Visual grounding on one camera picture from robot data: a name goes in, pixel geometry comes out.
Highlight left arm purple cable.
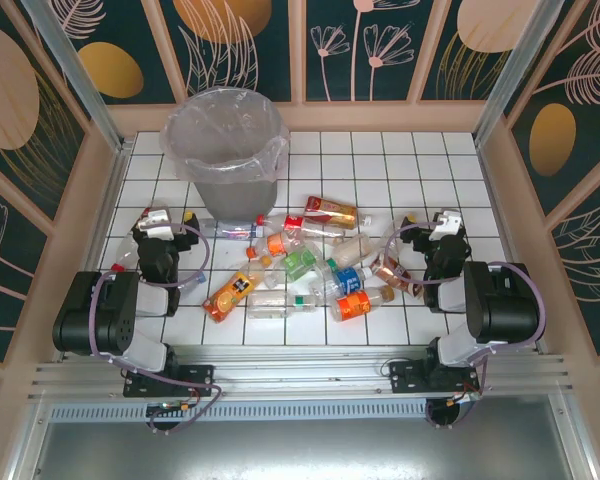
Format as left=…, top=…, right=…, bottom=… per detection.
left=90, top=223, right=224, bottom=435

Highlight small clear bottle orange label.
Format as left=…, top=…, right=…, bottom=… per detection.
left=245, top=230, right=311, bottom=261

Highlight aluminium side rail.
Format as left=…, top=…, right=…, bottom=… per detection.
left=54, top=142, right=134, bottom=361
left=473, top=139, right=537, bottom=351

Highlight clear bottle green label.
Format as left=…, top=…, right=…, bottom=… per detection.
left=264, top=244, right=326, bottom=290

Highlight orange juice bottle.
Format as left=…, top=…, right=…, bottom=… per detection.
left=201, top=254, right=274, bottom=324

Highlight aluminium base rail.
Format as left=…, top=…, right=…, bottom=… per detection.
left=27, top=343, right=576, bottom=401

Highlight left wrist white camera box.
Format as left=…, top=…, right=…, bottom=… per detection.
left=136, top=208, right=175, bottom=240

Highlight grey plastic bin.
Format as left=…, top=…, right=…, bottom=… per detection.
left=168, top=92, right=287, bottom=225

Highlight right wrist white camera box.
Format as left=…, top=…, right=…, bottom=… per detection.
left=429, top=209, right=464, bottom=245

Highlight grey slotted cable tray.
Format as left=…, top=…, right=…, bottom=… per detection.
left=44, top=399, right=564, bottom=422

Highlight red and black wires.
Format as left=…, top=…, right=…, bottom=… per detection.
left=444, top=388, right=483, bottom=407
left=147, top=397, right=204, bottom=417

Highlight grey metal plate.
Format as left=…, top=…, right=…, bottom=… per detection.
left=27, top=417, right=589, bottom=480

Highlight clear bottle green cap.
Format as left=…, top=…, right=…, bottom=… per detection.
left=247, top=289, right=322, bottom=320

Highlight clear plastic bin liner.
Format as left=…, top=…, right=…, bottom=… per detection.
left=159, top=85, right=290, bottom=184

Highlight orange label drink bottle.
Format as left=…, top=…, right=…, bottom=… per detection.
left=332, top=285, right=396, bottom=324

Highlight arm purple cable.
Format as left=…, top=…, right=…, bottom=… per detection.
left=383, top=223, right=546, bottom=431
left=90, top=223, right=224, bottom=435

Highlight milky white drink bottle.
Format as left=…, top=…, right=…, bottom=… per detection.
left=325, top=232, right=377, bottom=272

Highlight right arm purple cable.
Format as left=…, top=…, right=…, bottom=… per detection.
left=383, top=223, right=546, bottom=431

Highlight clear bottle colourful label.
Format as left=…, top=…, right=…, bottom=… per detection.
left=172, top=272, right=209, bottom=301

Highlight clear bottle purple label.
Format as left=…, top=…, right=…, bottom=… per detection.
left=197, top=217, right=266, bottom=242

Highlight red label Nongfu water bottle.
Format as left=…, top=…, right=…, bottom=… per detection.
left=110, top=203, right=171, bottom=274

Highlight brown label drink bottle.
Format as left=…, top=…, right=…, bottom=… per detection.
left=372, top=249, right=424, bottom=301

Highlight red label cola bottle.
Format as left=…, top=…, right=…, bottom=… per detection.
left=255, top=213, right=354, bottom=240

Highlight aluminium frame post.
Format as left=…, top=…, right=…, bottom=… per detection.
left=22, top=0, right=126, bottom=151
left=472, top=0, right=581, bottom=146

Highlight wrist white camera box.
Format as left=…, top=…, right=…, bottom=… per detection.
left=136, top=208, right=175, bottom=240
left=429, top=209, right=464, bottom=245

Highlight clear bottle blue label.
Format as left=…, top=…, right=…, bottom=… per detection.
left=309, top=267, right=376, bottom=307

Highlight red gold tea bottle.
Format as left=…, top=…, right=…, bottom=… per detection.
left=302, top=195, right=374, bottom=231

